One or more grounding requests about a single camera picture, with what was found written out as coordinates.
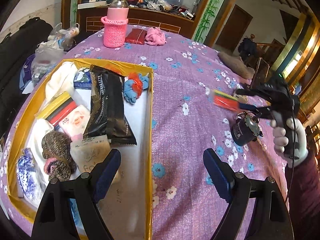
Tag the pink white card packet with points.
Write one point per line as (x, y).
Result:
(74, 124)

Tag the dark red pouch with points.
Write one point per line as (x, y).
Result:
(136, 36)

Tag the brown knit hat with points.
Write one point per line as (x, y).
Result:
(236, 65)

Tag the orange blue scrunchie bundle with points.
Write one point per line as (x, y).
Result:
(134, 86)

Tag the right white gloved hand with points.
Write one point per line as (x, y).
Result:
(290, 144)

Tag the purple floral tablecloth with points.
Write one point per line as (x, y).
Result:
(185, 122)

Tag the black sofa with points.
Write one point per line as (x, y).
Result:
(15, 49)

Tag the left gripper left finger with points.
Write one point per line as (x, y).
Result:
(54, 218)

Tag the wooden sideboard with clutter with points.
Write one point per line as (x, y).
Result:
(175, 16)

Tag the beige paper pack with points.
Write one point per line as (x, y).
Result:
(89, 152)

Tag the pink knit-sleeved bottle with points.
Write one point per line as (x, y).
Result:
(115, 24)

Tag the brown knit sock ball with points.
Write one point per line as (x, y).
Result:
(56, 150)

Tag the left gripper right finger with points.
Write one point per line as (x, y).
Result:
(270, 218)

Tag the pink fluffy cloth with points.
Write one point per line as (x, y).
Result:
(155, 37)

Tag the clear plastic bag pile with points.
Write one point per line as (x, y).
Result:
(48, 54)

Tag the blue tissue pack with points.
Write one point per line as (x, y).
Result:
(82, 79)

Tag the red yellow packet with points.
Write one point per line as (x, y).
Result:
(57, 109)

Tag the maroon right sleeve forearm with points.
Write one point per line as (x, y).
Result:
(304, 198)

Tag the cream white cloth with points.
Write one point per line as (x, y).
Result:
(61, 80)

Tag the black snack package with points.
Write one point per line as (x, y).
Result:
(107, 108)

